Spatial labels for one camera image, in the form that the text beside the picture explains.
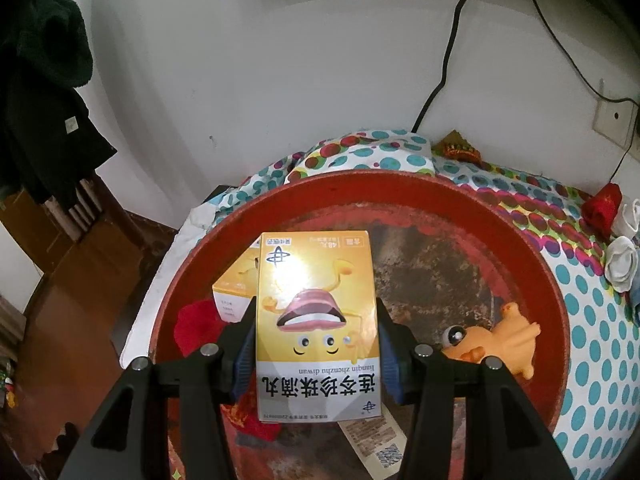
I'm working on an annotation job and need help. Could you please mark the black television cable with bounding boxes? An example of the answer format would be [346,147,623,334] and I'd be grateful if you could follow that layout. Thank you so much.
[518,0,603,102]
[411,0,485,132]

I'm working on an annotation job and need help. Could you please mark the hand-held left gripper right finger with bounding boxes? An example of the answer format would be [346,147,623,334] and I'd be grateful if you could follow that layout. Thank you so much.
[376,299,576,480]

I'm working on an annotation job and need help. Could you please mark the yellow medicine box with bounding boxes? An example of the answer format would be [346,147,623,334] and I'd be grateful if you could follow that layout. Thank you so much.
[212,240,264,324]
[255,231,382,424]

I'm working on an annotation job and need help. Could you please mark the red round tray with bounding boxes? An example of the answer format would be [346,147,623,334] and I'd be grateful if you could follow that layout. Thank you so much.
[149,170,572,480]

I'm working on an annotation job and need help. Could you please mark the white sock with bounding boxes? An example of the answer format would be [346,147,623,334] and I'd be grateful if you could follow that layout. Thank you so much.
[613,199,640,237]
[604,236,640,294]

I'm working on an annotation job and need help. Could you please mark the polka dot tablecloth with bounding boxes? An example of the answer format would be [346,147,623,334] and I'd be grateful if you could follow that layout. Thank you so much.
[122,129,640,480]

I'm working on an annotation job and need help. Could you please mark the wooden chair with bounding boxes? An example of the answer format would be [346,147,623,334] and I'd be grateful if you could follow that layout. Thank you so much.
[44,172,132,245]

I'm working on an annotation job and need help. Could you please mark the dark hanging clothing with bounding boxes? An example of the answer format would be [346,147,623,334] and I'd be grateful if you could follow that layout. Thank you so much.
[0,0,119,207]

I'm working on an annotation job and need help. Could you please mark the black adapter cable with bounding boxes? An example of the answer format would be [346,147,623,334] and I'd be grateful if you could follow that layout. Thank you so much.
[606,129,640,184]

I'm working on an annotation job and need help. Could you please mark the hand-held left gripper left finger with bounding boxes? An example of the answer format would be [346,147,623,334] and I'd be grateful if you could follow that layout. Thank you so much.
[59,302,258,480]

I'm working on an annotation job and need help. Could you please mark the printed paper leaflet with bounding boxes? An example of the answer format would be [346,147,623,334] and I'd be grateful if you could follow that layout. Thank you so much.
[337,417,407,470]

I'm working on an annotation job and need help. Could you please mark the red embroidered sock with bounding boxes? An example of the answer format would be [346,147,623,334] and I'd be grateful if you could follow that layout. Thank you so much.
[173,298,282,447]

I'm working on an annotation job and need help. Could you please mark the beige wall socket plate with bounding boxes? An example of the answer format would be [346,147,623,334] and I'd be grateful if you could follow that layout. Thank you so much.
[592,97,640,149]

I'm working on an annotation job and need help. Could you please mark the orange rubber toy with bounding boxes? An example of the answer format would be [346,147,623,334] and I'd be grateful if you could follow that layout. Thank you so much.
[440,301,542,379]

